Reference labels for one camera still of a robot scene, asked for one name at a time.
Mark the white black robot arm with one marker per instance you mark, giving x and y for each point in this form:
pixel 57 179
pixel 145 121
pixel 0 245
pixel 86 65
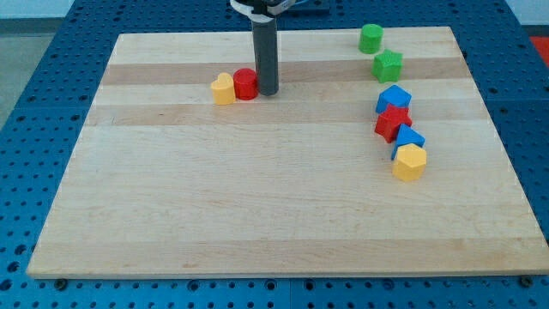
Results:
pixel 267 10

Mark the red star block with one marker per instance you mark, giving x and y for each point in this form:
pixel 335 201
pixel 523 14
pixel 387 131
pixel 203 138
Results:
pixel 389 122

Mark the green star block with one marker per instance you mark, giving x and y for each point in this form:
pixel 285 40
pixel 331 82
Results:
pixel 387 66

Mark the red cylinder block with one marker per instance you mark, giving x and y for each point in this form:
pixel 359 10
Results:
pixel 245 84

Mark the yellow heart block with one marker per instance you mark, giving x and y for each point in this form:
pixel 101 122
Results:
pixel 223 89

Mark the light wooden board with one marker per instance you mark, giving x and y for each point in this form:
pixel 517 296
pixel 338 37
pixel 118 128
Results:
pixel 163 183

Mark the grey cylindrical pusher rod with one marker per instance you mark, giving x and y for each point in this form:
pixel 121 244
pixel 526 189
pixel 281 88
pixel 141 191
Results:
pixel 265 45

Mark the blue cube block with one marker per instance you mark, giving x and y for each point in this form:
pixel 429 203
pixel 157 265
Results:
pixel 394 95

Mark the blue triangle block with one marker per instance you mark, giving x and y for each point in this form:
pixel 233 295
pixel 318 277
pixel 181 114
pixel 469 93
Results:
pixel 405 135

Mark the yellow hexagon block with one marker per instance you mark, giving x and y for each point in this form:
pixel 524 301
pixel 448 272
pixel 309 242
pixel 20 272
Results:
pixel 410 162

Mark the green cylinder block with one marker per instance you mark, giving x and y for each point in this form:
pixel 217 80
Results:
pixel 370 38

